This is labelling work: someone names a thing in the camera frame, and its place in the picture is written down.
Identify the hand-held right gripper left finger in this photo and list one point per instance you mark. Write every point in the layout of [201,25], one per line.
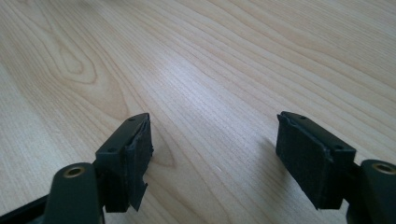
[124,161]

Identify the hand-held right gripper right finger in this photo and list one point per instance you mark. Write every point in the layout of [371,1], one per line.
[311,155]

